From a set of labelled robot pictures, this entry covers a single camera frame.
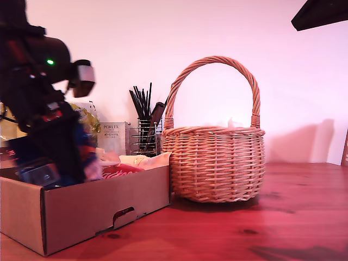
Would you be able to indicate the dark blue egg bag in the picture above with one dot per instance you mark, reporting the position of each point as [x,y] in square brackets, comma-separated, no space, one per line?
[91,152]

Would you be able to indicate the black chopstick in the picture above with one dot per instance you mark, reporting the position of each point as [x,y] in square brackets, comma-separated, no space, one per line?
[138,102]
[149,100]
[134,104]

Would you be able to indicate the white Porlex box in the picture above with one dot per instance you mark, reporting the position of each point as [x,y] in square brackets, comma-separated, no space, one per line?
[114,136]

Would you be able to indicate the red and yellow Maltesers bag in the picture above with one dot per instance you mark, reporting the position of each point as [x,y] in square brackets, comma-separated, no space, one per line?
[152,161]

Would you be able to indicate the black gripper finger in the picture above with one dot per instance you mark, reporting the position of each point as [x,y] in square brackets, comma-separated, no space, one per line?
[62,146]
[323,12]

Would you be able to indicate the brown cardboard box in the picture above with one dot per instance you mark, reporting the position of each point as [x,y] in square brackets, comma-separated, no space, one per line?
[108,195]

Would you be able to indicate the brown wooden board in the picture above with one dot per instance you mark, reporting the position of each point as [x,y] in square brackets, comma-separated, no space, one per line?
[345,152]

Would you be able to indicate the yellow kitchen towel pack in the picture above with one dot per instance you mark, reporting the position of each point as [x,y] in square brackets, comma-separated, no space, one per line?
[89,119]

